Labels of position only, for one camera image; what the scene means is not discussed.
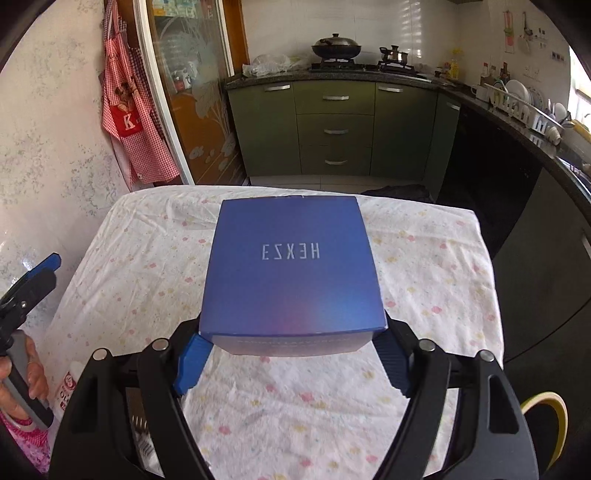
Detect small steel pot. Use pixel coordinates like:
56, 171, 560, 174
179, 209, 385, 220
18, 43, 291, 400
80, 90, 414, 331
379, 45, 410, 65

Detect blue cardboard box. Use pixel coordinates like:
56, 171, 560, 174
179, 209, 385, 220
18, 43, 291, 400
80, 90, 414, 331
198, 196, 387, 356

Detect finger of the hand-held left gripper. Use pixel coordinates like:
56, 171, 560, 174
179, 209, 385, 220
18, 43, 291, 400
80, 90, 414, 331
8, 253, 62, 319

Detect black gas stove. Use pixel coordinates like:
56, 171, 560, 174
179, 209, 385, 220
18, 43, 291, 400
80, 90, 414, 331
308, 58, 419, 74

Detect group of sauce bottles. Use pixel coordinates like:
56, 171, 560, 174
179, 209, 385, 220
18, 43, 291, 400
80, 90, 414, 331
482, 62, 511, 86

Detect person's left forearm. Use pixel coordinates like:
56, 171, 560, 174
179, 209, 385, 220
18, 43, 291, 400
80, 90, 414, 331
0, 410, 51, 475

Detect hanging wall utensils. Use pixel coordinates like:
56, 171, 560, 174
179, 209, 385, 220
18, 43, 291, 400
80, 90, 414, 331
502, 10, 539, 54

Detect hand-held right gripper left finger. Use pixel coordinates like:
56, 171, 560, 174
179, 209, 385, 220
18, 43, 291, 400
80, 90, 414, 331
48, 318, 214, 480

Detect crumpled clear plastic bag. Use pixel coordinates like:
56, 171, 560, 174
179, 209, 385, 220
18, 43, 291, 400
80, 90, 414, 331
242, 53, 306, 77

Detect dark counter cabinets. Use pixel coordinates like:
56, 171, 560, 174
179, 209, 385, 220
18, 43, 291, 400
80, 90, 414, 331
431, 91, 591, 371

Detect white dish rack with dishes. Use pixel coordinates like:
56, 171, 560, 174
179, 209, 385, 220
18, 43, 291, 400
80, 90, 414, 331
482, 79, 567, 133

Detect frosted glass sliding door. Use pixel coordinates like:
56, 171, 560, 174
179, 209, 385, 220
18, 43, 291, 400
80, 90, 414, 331
134, 0, 249, 186

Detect red checkered apron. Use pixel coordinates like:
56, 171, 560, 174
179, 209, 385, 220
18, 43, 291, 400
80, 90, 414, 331
98, 0, 182, 186

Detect green lower kitchen cabinets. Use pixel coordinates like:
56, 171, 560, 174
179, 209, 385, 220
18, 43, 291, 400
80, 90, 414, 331
225, 79, 462, 195

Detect white bottle with red label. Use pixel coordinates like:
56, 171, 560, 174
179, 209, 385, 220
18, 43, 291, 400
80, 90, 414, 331
55, 369, 82, 412

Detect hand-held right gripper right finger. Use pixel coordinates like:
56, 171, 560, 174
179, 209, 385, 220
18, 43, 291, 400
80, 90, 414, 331
372, 314, 542, 480

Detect yellow-rimmed dark trash bin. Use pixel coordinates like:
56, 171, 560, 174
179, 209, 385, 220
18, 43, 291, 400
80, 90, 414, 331
519, 391, 570, 480

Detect black wok with lid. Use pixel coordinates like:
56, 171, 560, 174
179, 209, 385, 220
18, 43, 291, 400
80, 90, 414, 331
311, 32, 363, 61

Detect person's left hand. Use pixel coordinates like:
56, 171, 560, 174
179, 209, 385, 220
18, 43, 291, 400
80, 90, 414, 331
0, 333, 51, 422

